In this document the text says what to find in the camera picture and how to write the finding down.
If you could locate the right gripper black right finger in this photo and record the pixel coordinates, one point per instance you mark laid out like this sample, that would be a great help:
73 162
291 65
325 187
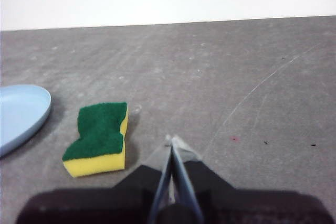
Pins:
236 205

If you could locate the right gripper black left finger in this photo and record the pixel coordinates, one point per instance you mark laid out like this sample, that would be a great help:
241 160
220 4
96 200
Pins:
105 205

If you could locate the yellow sponge with green scourer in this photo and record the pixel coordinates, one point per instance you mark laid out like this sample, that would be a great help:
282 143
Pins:
99 134

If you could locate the light blue round plate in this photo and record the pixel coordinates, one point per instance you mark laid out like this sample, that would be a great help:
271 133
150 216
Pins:
18 113

